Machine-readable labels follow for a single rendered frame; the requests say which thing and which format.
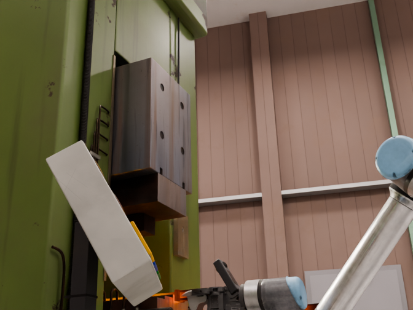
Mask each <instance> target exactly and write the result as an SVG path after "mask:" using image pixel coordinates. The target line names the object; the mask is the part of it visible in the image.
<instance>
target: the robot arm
mask: <svg viewBox="0 0 413 310"><path fill-rule="evenodd" d="M375 163H376V167H377V170H378V171H379V173H380V174H381V175H382V176H383V177H384V178H386V179H389V180H391V181H392V184H391V185H390V187H389V190H390V197H389V198H388V200H387V201H386V203H385V204H384V206H383V207H382V209H381V210H380V212H379V213H378V215H377V216H376V218H375V219H374V221H373V222H372V224H371V225H370V227H369V229H368V230H367V231H366V233H365V235H364V236H363V238H362V239H361V240H360V242H359V244H358V245H357V246H356V248H355V249H354V251H353V253H352V254H351V255H350V257H349V259H348V260H347V262H346V263H345V264H344V266H343V268H342V269H341V271H340V273H339V274H338V275H337V277H336V278H335V280H334V282H333V283H332V284H331V286H330V287H329V289H328V291H327V292H326V293H325V295H324V297H323V298H322V299H321V301H320V302H319V304H318V306H317V307H316V308H315V310H352V309H353V308H354V306H355V305H356V303H357V302H358V300H359V299H360V298H361V296H362V294H363V293H364V291H365V290H366V289H367V287H368V285H369V284H370V283H371V281H372V280H373V278H374V276H375V275H376V274H377V272H378V271H379V269H380V268H381V266H382V265H383V263H384V262H385V260H386V259H387V257H388V256H389V254H390V253H391V251H392V250H393V249H394V247H395V245H396V244H397V243H398V241H399V240H400V238H401V236H402V235H403V234H404V232H405V230H406V229H407V228H408V226H409V225H410V223H411V222H412V220H413V139H412V138H409V137H406V136H403V135H398V136H395V137H391V138H389V139H388V140H386V141H384V142H383V143H382V144H381V146H380V147H379V149H378V150H377V153H376V161H375ZM213 264H214V266H215V268H216V271H217V272H218V273H219V275H220V276H221V278H222V280H223V281H224V283H225V285H226V286H224V287H209V288H201V289H196V290H190V291H188V292H185V293H183V294H182V295H181V296H180V298H185V297H187V300H188V303H189V307H190V310H203V308H204V306H205V305H206V304H207V310H304V309H306V308H307V294H306V290H305V286H304V283H303V281H302V280H301V279H300V278H299V277H288V276H286V277H281V278H273V279H257V280H247V281H246V282H245V284H241V285H240V286H239V284H238V283H237V281H236V280H235V278H234V277H233V275H232V273H231V272H230V270H229V268H228V267H227V264H226V263H225V262H223V261H222V260H220V259H217V260H216V261H215V262H214V263H213ZM207 295H209V296H208V299H207Z"/></svg>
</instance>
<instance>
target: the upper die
mask: <svg viewBox="0 0 413 310"><path fill-rule="evenodd" d="M110 188H111V190H112V191H113V193H114V194H115V195H116V197H117V198H118V200H119V202H120V204H121V205H122V207H123V210H124V212H125V214H126V216H129V215H136V214H141V213H145V214H147V215H149V216H151V217H153V218H155V221H162V220H170V219H174V218H182V217H186V190H185V189H182V188H181V187H180V186H178V185H176V184H175V183H173V182H172V181H170V180H169V179H167V178H165V177H164V176H163V175H161V174H159V173H153V174H149V175H143V176H140V177H133V178H128V179H124V180H118V181H112V182H111V184H110Z"/></svg>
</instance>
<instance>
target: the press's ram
mask: <svg viewBox="0 0 413 310"><path fill-rule="evenodd" d="M153 173H159V174H161V175H163V176H164V177H165V178H167V179H169V180H170V181H172V182H173V183H175V184H176V185H178V186H180V187H181V188H182V189H185V190H186V195H189V194H192V164H191V100H190V95H189V94H188V93H187V92H186V91H185V90H184V89H183V88H182V87H181V86H180V85H179V84H178V83H177V82H176V81H175V80H174V79H173V78H172V77H171V76H170V75H169V74H168V73H167V72H166V71H165V70H164V69H163V68H162V67H161V66H160V65H159V64H158V63H157V62H156V61H155V60H154V59H153V58H147V59H144V60H140V61H137V62H133V63H129V64H126V65H122V66H118V67H116V68H115V83H114V112H113V127H112V156H111V182H112V181H118V180H124V179H128V178H133V177H140V176H143V175H149V174H153Z"/></svg>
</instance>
